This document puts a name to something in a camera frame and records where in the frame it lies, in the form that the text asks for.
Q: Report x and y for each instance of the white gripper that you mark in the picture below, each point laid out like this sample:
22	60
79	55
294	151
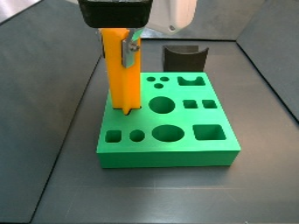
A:
170	16

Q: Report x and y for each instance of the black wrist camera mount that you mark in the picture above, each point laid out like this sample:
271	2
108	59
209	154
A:
115	13

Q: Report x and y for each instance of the black curved holder bracket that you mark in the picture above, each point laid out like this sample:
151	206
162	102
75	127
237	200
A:
185	58

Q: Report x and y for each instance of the green foam shape board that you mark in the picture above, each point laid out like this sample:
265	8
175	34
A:
179	129

